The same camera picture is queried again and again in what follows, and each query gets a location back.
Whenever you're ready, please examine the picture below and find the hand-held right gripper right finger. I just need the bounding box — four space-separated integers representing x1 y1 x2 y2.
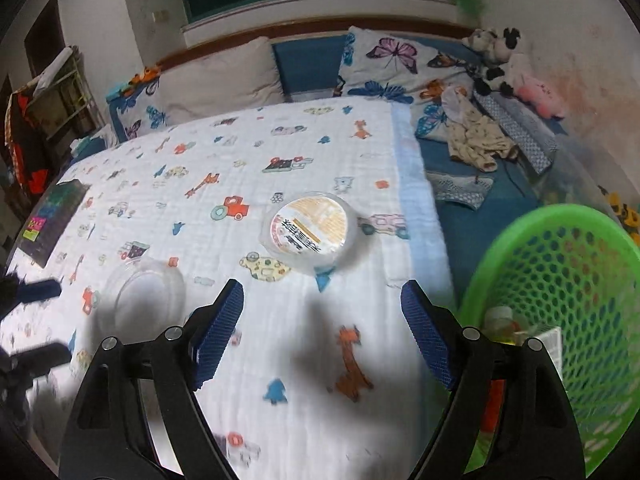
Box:
400 280 586 480

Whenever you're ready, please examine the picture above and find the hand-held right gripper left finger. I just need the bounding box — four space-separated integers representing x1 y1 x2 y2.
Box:
59 279 246 480

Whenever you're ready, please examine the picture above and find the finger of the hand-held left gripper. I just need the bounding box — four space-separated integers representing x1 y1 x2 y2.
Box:
0 342 73 376
0 277 62 318

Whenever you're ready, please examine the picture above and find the clear round plastic lid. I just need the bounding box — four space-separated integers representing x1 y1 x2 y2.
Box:
100 255 187 333

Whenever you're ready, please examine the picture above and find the white blue milk carton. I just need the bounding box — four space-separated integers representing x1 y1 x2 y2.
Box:
522 325 562 361

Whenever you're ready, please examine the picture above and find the clear pudding cup orange label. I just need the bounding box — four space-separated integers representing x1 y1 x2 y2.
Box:
260 191 360 277

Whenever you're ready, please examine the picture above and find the green plastic basket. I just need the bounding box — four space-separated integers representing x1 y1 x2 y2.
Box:
457 204 640 480

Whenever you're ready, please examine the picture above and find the black book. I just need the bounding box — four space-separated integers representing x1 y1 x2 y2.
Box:
17 180 91 268

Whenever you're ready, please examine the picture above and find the blue bed sheet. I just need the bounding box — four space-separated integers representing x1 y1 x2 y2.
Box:
415 110 556 311

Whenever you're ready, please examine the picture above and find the red black clothing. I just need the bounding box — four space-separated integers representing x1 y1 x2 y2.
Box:
5 85 51 196

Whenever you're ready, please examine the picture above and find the blue grey patterned cloth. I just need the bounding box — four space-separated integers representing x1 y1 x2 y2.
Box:
427 172 496 211

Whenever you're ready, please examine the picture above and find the white printed blanket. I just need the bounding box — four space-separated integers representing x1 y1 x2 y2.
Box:
0 95 456 480

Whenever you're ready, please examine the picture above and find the metal shelf rack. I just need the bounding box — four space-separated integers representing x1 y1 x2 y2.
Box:
20 47 108 151

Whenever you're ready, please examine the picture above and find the small butterfly print pillow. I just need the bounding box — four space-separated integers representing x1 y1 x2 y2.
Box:
107 87 168 143

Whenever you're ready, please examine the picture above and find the beige patterned garment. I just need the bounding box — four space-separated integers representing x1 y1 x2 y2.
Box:
440 85 518 173

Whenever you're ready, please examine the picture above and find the checkered folded cloth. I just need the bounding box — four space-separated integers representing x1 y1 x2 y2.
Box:
475 92 558 176

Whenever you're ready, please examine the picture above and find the yellow toy vehicle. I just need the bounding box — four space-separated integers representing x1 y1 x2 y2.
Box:
597 185 640 246

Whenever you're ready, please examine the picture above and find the beige pillow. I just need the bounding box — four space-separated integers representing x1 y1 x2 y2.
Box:
162 36 286 123

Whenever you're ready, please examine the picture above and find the dark door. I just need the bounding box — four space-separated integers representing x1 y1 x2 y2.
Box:
22 0 66 81

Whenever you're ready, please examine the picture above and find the pink plush toy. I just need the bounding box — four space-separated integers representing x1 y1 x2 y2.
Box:
515 72 566 121

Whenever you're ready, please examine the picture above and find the blue headboard cushion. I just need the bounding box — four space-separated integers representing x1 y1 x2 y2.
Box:
272 34 348 103

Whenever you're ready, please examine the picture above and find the black white plush cow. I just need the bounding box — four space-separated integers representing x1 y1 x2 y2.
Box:
472 27 523 98

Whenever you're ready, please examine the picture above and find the large butterfly print pillow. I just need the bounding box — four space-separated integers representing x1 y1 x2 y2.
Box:
340 25 483 138

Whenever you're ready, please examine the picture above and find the grey white plush toy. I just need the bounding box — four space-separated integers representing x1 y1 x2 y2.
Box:
462 27 501 61

